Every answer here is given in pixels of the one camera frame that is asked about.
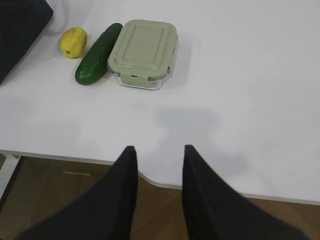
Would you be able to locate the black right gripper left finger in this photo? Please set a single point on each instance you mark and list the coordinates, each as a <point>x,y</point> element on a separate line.
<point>104,212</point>

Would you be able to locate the green cucumber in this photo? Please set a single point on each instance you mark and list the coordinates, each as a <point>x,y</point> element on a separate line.
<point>93,66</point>

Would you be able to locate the white table leg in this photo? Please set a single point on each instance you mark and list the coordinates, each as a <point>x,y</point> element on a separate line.
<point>7,170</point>

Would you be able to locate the yellow lemon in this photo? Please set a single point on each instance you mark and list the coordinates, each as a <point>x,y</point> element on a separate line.
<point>73,42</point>

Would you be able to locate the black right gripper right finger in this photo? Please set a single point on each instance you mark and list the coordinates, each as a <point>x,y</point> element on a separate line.
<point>215,211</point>

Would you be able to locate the green lidded glass container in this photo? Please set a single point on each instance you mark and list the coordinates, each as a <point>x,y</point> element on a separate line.
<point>144,54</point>

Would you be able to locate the navy blue lunch bag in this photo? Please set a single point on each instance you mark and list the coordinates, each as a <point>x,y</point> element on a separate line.
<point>21,22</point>

